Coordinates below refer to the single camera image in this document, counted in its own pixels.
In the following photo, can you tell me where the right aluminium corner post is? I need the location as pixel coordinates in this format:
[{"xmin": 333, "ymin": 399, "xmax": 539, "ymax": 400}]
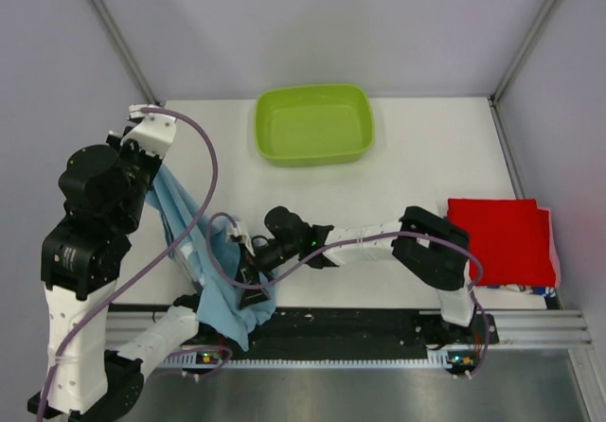
[{"xmin": 490, "ymin": 0, "xmax": 562, "ymax": 107}]

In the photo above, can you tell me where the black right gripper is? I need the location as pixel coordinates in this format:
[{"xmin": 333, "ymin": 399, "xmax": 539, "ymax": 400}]
[{"xmin": 235, "ymin": 239, "xmax": 302, "ymax": 311}]

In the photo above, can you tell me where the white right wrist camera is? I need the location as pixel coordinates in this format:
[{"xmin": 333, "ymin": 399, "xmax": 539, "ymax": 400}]
[{"xmin": 227, "ymin": 220, "xmax": 252, "ymax": 250}]

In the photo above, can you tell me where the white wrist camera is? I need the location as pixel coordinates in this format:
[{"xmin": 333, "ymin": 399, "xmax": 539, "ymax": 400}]
[
  {"xmin": 227, "ymin": 220, "xmax": 252, "ymax": 250},
  {"xmin": 120, "ymin": 104, "xmax": 176, "ymax": 160}
]

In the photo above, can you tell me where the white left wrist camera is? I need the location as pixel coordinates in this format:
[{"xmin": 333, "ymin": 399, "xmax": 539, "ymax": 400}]
[{"xmin": 120, "ymin": 104, "xmax": 176, "ymax": 160}]

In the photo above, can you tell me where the left aluminium corner post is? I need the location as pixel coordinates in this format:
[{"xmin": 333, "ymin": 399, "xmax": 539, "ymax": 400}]
[{"xmin": 86, "ymin": 0, "xmax": 159, "ymax": 105}]

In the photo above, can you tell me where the aluminium corner post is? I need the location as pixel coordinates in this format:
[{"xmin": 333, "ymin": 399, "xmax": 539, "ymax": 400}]
[
  {"xmin": 490, "ymin": 0, "xmax": 562, "ymax": 107},
  {"xmin": 86, "ymin": 0, "xmax": 159, "ymax": 105}
]

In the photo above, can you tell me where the green plastic basin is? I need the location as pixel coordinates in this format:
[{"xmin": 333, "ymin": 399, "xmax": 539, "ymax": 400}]
[{"xmin": 254, "ymin": 83, "xmax": 375, "ymax": 167}]

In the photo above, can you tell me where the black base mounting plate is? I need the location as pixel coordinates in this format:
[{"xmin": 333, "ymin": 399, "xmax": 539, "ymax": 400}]
[{"xmin": 185, "ymin": 308, "xmax": 499, "ymax": 360}]

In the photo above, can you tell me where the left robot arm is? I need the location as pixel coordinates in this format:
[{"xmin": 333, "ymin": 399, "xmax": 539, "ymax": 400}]
[{"xmin": 27, "ymin": 131, "xmax": 215, "ymax": 421}]

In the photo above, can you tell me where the light blue t shirt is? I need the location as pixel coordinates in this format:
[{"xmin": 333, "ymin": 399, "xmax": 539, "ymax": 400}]
[{"xmin": 146, "ymin": 166, "xmax": 276, "ymax": 351}]

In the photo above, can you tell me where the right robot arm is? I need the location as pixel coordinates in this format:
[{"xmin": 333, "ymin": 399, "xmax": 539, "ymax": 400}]
[{"xmin": 231, "ymin": 206, "xmax": 477, "ymax": 343}]

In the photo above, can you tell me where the red folded t shirt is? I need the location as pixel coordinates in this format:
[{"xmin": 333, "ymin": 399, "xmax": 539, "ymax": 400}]
[{"xmin": 447, "ymin": 198, "xmax": 561, "ymax": 289}]

